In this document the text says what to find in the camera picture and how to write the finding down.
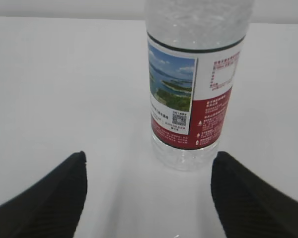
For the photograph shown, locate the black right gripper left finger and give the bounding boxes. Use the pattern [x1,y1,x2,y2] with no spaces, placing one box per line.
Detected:
[0,151,87,238]

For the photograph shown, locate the clear plastic water bottle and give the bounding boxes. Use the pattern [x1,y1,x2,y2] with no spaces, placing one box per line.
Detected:
[145,0,254,171]

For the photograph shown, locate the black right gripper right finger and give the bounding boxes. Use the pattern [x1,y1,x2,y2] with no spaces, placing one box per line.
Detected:
[211,151,298,238]

